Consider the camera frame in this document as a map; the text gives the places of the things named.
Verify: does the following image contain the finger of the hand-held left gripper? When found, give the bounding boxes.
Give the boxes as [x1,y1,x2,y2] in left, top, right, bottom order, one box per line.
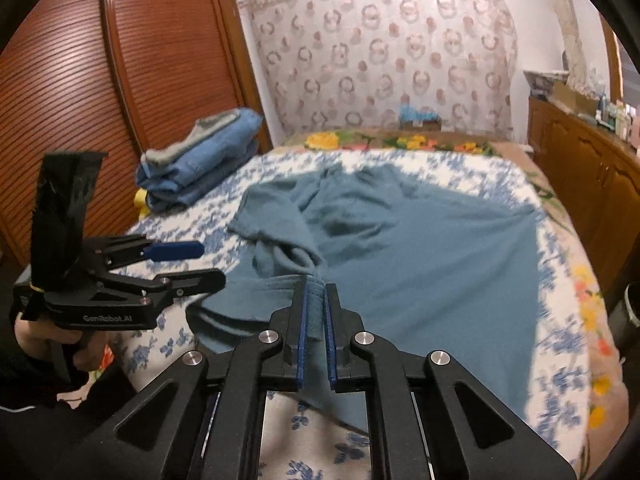
[100,268,227,307]
[105,235,205,267]

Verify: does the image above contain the folded dark blue pants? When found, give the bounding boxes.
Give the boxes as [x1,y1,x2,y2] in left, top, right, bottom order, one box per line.
[145,142,261,212]

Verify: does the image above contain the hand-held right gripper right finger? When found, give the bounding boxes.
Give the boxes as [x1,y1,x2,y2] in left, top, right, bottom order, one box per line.
[325,283,577,480]

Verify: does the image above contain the ring patterned curtain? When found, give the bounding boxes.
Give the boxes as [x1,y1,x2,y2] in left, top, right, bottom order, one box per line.
[239,0,519,143]

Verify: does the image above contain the wooden louvered wardrobe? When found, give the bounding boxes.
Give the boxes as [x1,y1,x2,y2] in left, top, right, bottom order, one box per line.
[0,0,274,271]

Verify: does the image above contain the teal blue t-shirt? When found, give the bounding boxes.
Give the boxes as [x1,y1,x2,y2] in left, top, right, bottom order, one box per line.
[186,165,543,433]

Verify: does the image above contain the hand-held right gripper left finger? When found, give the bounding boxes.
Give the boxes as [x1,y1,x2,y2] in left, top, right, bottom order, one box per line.
[52,280,313,480]

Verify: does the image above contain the person's left hand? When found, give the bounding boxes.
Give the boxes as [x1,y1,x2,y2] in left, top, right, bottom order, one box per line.
[14,317,110,376]

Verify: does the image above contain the person's left forearm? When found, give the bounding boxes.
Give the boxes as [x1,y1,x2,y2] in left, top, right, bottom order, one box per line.
[0,345,156,480]

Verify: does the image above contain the stack of folded blue clothes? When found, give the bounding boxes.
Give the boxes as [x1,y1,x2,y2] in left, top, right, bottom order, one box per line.
[139,109,264,186]

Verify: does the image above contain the white round bin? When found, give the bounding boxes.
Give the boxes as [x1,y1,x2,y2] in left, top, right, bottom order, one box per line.
[620,282,640,352]

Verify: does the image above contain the row of toiletry bottles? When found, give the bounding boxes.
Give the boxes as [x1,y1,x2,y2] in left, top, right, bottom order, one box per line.
[594,89,640,150]

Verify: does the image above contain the wooden cabinet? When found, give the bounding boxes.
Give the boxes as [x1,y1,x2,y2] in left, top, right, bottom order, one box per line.
[527,95,640,303]

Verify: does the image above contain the blue floral white bedspread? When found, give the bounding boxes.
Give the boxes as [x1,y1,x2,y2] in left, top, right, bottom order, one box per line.
[107,147,628,480]

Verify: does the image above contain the folded grey pants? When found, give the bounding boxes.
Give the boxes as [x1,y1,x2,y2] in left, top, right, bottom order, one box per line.
[141,112,241,163]

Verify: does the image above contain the patterned storage box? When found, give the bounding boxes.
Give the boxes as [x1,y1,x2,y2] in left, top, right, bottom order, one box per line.
[523,68,571,99]

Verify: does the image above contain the small box with blue cover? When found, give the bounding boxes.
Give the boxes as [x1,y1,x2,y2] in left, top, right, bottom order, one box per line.
[398,102,444,131]

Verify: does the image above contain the yellow flowered brown blanket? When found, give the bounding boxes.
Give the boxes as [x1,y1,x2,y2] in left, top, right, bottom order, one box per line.
[280,129,632,461]

